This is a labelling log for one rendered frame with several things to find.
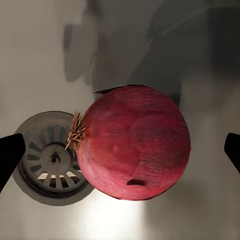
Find vidalia onion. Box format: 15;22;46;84
63;84;192;201

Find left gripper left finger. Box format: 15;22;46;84
0;133;26;193

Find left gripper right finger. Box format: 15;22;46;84
224;133;240;173

